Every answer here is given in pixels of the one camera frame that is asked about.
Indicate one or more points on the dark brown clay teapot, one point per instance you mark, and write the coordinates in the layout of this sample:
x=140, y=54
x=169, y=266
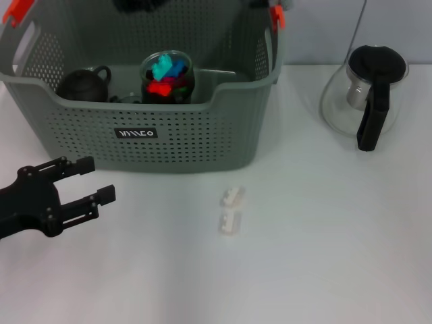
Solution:
x=81, y=87

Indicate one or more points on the grey perforated storage bin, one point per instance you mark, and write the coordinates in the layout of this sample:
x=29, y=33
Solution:
x=168, y=148

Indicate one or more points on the glass pitcher black lid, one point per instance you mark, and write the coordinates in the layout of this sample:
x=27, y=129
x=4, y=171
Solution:
x=371, y=125

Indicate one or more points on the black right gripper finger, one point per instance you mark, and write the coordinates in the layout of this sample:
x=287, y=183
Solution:
x=153, y=4
x=128, y=5

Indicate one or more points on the teal square plate brick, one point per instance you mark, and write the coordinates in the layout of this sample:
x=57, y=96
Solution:
x=162, y=69

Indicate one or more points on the white toy brick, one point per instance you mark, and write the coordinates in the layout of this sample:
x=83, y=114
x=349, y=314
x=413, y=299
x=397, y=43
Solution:
x=229, y=222
x=233, y=195

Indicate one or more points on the dark red long brick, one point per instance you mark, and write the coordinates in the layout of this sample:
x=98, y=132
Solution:
x=175, y=81

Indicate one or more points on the glass teacup black holder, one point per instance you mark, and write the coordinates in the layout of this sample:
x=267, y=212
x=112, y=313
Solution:
x=126, y=100
x=148, y=98

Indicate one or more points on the blue square plate brick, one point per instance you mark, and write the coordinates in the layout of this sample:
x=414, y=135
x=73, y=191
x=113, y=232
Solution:
x=179, y=67

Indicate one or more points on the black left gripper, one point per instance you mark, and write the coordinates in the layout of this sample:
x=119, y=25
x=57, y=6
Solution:
x=30, y=206

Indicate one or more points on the bright red sloped brick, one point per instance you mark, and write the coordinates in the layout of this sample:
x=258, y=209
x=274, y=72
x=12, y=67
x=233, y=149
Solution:
x=158, y=88

